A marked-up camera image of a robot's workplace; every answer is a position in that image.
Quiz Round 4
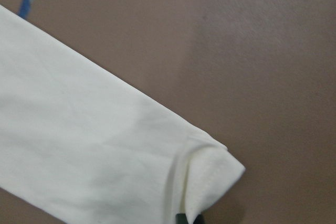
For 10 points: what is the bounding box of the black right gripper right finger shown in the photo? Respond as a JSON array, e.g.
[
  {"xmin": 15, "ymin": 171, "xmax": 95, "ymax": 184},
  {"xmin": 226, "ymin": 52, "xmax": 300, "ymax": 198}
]
[{"xmin": 193, "ymin": 215, "xmax": 205, "ymax": 224}]

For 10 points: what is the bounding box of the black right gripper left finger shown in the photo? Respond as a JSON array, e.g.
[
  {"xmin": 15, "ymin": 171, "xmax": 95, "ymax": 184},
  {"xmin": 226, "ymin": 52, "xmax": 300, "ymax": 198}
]
[{"xmin": 175, "ymin": 214, "xmax": 187, "ymax": 224}]

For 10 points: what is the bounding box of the cream long-sleeve cat t-shirt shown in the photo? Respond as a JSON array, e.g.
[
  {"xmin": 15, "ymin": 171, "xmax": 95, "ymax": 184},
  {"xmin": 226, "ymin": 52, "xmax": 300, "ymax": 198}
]
[{"xmin": 1, "ymin": 8, "xmax": 245, "ymax": 223}]

